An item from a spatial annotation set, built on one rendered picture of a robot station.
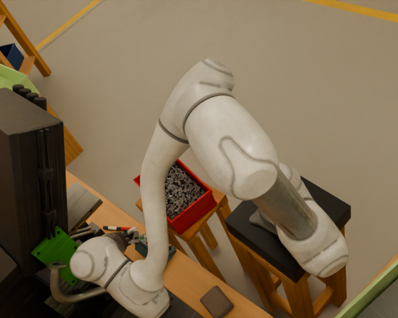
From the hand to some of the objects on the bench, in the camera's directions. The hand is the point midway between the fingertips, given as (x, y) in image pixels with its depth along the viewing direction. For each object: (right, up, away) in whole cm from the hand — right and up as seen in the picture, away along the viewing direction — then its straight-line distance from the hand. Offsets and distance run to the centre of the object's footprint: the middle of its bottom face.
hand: (132, 232), depth 152 cm
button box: (+8, -12, +18) cm, 23 cm away
